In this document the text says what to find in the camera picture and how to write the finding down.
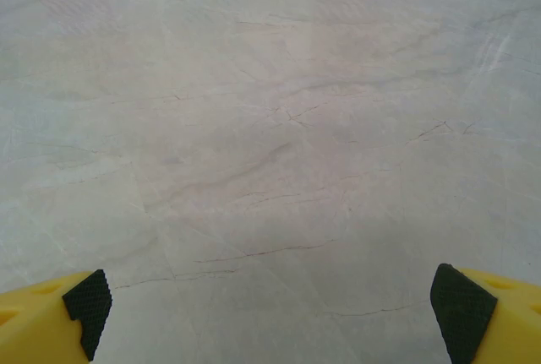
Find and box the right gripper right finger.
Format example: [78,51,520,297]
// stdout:
[429,263,541,364]

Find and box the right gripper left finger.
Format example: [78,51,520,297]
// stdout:
[0,269,114,364]

